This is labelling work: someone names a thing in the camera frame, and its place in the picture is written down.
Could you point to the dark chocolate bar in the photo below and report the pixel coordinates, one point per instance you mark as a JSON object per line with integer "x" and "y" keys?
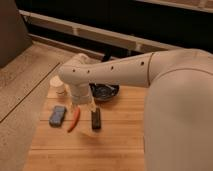
{"x": 96, "y": 119}

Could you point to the white metal railing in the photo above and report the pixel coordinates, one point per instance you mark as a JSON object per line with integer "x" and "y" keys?
{"x": 95, "y": 34}

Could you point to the blue sponge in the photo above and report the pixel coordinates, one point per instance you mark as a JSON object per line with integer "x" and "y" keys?
{"x": 57, "y": 117}

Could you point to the red chili pepper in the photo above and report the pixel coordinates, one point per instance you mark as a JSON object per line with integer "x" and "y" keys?
{"x": 76, "y": 116}

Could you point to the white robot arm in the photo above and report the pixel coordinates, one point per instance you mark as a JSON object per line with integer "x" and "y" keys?
{"x": 178, "y": 108}

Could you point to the dark ceramic bowl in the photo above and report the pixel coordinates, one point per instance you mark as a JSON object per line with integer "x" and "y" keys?
{"x": 104, "y": 92}

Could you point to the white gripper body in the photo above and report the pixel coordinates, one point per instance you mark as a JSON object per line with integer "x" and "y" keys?
{"x": 80, "y": 100}

